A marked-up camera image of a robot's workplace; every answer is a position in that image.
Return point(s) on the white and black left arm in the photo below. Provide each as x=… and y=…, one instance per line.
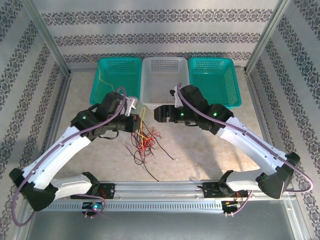
x=62, y=150

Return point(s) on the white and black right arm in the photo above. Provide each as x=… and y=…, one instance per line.
x=250, y=142

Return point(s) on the teal plastic perforated basket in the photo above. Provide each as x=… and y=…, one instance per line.
x=117, y=72
x=212, y=80

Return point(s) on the white plastic perforated basket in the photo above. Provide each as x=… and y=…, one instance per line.
x=162, y=75

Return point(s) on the small circuit board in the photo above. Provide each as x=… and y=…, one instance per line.
x=92, y=205
x=231, y=204

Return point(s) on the grey metal sheet panel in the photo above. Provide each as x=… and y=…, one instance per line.
x=160, y=225

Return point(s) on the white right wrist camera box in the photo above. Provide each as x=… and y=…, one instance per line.
x=178, y=98

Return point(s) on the aluminium table side rail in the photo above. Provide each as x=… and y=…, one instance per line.
x=59, y=105
x=258, y=105

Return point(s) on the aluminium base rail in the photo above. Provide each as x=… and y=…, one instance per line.
x=160, y=187

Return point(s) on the aluminium upright frame post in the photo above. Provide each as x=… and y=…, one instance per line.
x=50, y=37
x=267, y=37

